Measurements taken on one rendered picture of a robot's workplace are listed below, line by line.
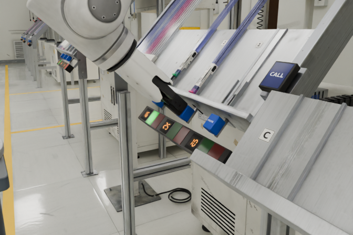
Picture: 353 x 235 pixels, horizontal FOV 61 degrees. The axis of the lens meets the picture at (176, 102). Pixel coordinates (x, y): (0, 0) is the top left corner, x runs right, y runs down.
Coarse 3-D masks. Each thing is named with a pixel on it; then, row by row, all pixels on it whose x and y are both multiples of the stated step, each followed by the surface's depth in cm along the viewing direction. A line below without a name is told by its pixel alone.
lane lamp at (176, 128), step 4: (176, 124) 63; (180, 124) 62; (172, 128) 63; (176, 128) 62; (180, 128) 61; (168, 132) 63; (172, 132) 62; (176, 132) 61; (168, 136) 62; (172, 136) 61
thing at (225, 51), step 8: (264, 0) 66; (256, 8) 66; (248, 16) 66; (248, 24) 66; (240, 32) 65; (232, 40) 64; (224, 48) 64; (216, 56) 65; (224, 56) 64; (216, 64) 64; (192, 88) 63
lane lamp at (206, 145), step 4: (204, 140) 54; (208, 140) 53; (200, 144) 54; (204, 144) 53; (208, 144) 53; (212, 144) 52; (200, 148) 54; (204, 148) 53; (208, 148) 52; (204, 152) 52
